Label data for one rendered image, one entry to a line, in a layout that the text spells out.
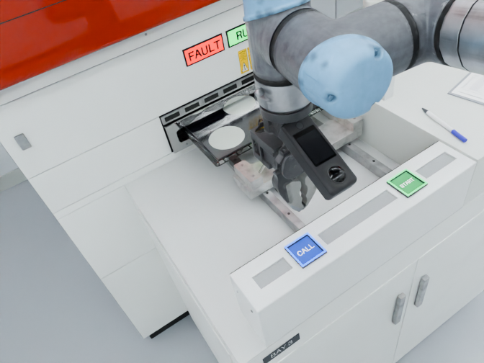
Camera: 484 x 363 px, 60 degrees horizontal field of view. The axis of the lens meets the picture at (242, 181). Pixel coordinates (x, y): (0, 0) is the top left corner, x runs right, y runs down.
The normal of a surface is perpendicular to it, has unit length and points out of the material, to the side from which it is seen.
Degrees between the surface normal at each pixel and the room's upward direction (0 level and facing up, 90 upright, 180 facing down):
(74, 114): 90
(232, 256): 0
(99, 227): 90
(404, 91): 0
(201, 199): 0
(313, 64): 55
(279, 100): 90
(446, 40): 86
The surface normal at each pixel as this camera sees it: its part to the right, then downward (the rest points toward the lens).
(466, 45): -0.91, 0.34
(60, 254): -0.15, -0.70
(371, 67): 0.43, 0.60
